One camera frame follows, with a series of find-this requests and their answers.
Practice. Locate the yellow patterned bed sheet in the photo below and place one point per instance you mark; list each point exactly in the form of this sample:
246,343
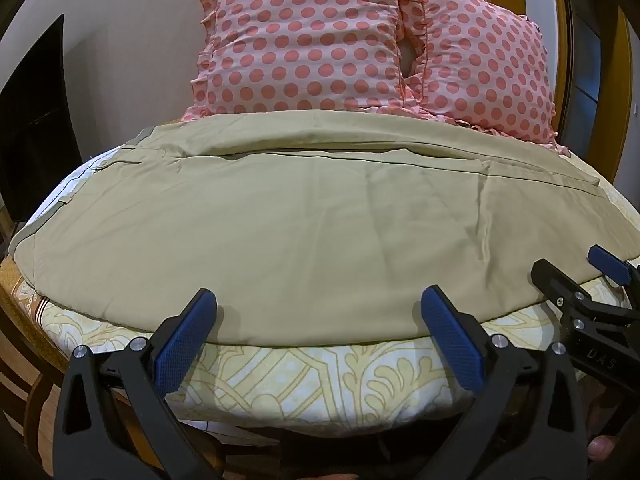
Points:
310,380

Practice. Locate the beige blanket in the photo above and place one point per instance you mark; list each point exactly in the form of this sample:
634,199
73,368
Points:
300,240

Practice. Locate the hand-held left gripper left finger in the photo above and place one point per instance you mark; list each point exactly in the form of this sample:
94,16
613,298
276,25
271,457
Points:
182,340

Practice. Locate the wooden bed frame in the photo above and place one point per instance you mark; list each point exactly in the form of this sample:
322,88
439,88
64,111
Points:
35,360

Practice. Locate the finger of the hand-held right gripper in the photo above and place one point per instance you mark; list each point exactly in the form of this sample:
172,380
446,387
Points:
555,282
607,262

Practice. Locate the dark cabinet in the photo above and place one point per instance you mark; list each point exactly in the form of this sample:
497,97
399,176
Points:
30,130

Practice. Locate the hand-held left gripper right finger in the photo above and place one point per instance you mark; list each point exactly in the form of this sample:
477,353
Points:
452,340

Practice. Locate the wooden door frame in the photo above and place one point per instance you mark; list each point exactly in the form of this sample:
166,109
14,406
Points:
600,60

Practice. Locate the pink polka dot pillow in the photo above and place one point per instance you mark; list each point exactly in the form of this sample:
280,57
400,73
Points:
480,65
305,40

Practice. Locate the person's right hand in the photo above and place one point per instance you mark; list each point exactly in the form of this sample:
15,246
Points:
602,447

